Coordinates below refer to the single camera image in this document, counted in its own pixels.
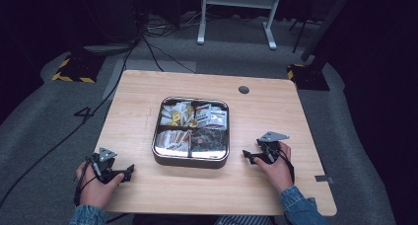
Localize grey tape strip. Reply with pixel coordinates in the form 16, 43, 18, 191
314, 175, 334, 185

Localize black tripod legs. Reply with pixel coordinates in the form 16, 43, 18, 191
289, 16, 318, 54

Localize left hand-held gripper black cable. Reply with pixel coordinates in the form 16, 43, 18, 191
73, 157, 100, 207

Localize thin black floor cable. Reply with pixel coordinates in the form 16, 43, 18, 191
142, 36, 197, 75

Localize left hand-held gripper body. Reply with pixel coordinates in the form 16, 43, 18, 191
88, 147, 127, 186

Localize dark flat stand base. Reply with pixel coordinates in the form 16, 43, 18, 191
82, 41, 134, 56

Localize grey slanted pole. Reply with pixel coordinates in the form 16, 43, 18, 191
300, 0, 357, 62

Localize black yellow striped base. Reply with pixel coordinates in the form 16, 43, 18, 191
51, 53, 106, 85
286, 63, 330, 92

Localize bundle of floor cables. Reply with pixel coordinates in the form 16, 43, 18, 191
144, 11, 201, 38

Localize pile of dark packets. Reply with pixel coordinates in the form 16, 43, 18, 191
190, 127, 229, 154

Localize pile of brown stick packets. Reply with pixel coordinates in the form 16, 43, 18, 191
156, 129, 191, 153

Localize person's right hand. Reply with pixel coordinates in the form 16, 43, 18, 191
254, 141, 294, 195

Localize long black floor cable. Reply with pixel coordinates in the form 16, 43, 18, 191
0, 45, 136, 209

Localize divided metal tray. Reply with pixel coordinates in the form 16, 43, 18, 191
151, 96, 231, 170

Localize person's left hand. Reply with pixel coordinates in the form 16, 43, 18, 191
75, 160, 126, 209

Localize pile of white square packets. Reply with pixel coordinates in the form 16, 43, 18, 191
194, 103, 229, 131

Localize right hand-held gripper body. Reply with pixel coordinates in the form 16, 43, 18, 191
256, 130, 290, 164

